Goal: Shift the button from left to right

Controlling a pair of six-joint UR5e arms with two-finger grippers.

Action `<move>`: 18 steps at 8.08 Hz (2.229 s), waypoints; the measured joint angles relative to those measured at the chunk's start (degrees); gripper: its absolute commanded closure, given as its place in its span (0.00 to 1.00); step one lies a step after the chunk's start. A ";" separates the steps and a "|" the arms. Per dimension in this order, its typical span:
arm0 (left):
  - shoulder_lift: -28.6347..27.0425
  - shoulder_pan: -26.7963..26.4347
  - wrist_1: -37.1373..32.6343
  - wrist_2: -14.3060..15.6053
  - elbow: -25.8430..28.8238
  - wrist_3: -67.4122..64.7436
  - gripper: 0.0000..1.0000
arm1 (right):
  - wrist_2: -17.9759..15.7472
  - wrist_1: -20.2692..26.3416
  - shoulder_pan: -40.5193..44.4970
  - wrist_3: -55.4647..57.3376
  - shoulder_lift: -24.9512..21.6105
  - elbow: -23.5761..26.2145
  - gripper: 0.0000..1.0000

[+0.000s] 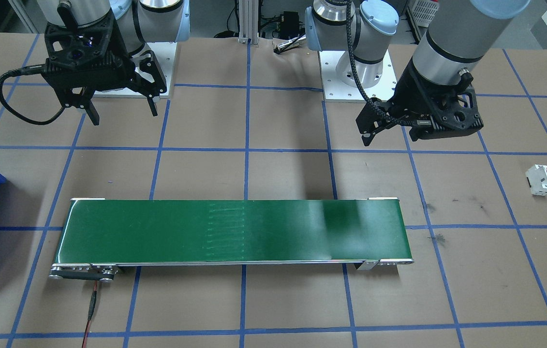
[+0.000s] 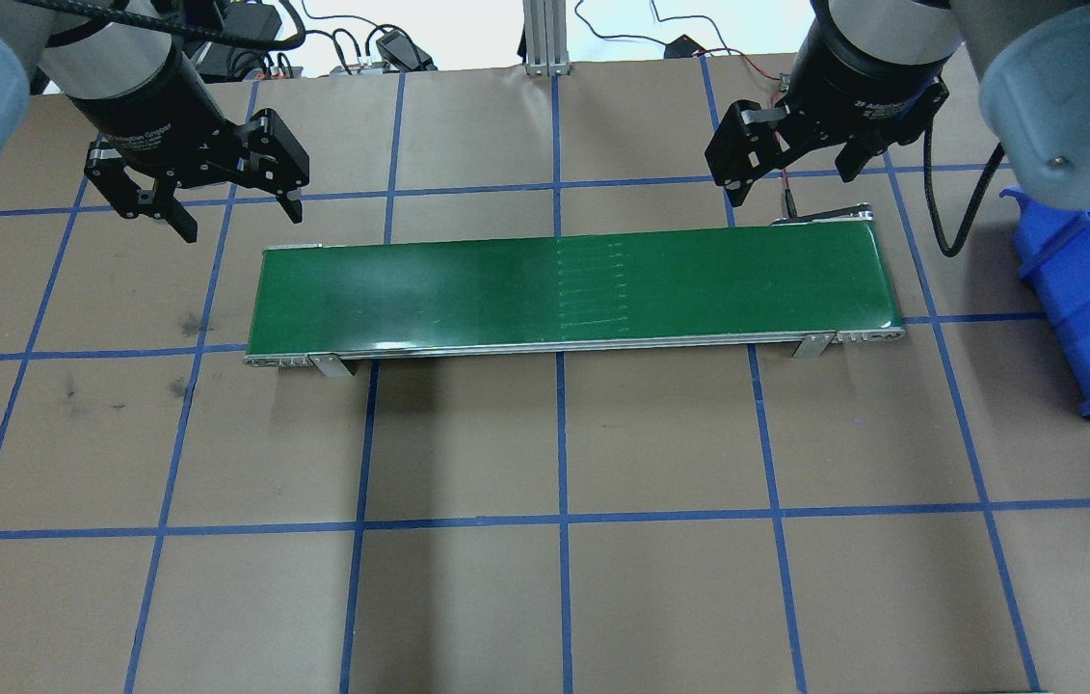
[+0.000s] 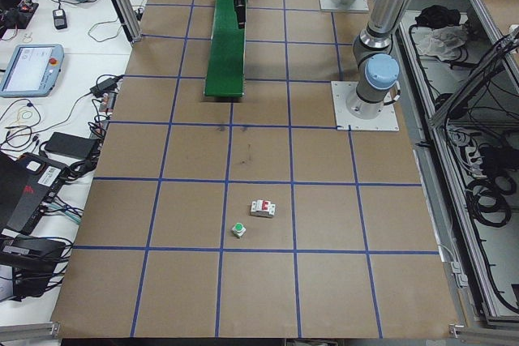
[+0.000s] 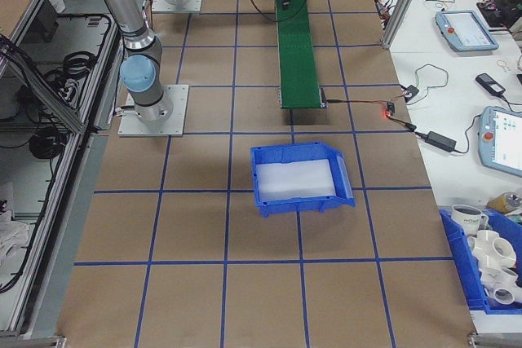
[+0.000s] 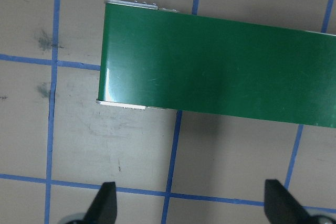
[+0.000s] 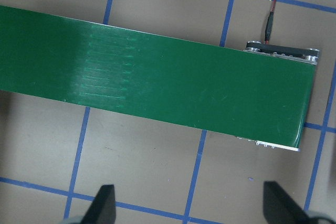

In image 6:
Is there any green belt conveyor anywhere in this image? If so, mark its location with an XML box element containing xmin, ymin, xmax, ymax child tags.
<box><xmin>0</xmin><ymin>5</ymin><xmax>321</xmax><ymax>153</ymax></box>

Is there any red black conveyor cable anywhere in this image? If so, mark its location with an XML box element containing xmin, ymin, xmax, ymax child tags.
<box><xmin>263</xmin><ymin>0</ymin><xmax>283</xmax><ymax>47</ymax></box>

